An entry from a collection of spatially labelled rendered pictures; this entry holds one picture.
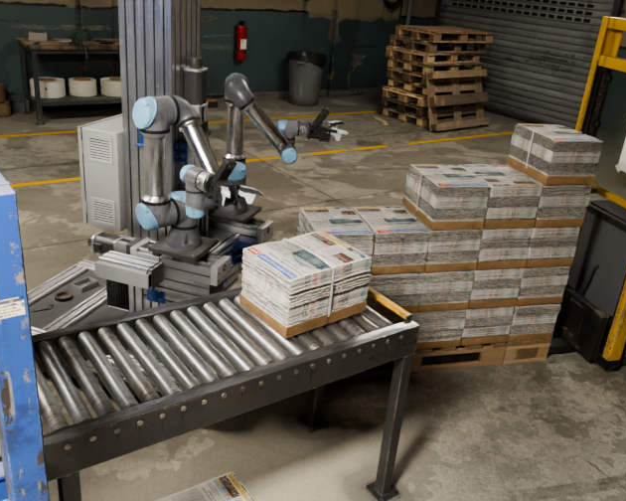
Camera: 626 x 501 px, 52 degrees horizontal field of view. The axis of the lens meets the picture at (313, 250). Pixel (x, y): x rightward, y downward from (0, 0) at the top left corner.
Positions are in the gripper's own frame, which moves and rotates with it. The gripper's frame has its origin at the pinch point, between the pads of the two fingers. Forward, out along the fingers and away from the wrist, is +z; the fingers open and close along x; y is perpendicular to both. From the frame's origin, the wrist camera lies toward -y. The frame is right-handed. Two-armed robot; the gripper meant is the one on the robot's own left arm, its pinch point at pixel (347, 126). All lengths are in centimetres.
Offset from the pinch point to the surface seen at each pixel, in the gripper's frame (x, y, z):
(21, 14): -533, 82, -308
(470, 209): 38, 24, 59
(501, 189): 35, 14, 74
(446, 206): 39, 23, 46
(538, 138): 14, -5, 96
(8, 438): 208, -6, -104
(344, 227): 40, 36, -3
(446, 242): 42, 41, 50
